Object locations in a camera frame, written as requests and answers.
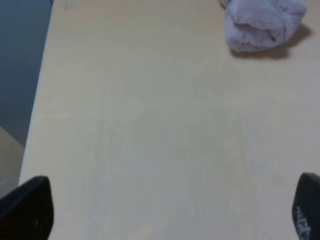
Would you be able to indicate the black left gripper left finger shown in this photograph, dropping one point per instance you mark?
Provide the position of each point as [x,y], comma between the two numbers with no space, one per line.
[27,212]

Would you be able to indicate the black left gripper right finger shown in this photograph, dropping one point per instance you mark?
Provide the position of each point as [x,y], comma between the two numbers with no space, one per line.
[306,207]

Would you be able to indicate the pink rolled towel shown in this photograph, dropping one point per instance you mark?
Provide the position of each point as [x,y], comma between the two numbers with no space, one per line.
[260,25]

